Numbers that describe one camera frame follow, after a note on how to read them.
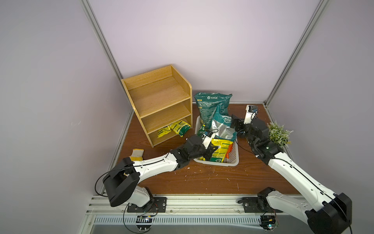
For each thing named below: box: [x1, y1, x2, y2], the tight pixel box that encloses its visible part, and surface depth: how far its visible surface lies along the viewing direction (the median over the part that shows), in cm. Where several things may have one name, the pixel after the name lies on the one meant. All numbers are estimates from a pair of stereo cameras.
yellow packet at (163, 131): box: [157, 125, 172, 138], surface depth 99 cm
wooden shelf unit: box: [120, 64, 193, 148], surface depth 87 cm
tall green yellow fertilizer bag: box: [193, 92, 233, 128], surface depth 87 cm
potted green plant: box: [266, 120, 294, 148], surface depth 81 cm
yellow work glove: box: [130, 148, 145, 162], surface depth 94 cm
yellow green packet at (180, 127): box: [169, 119, 192, 138], surface depth 102 cm
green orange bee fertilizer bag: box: [209, 112, 238, 142], surface depth 83 cm
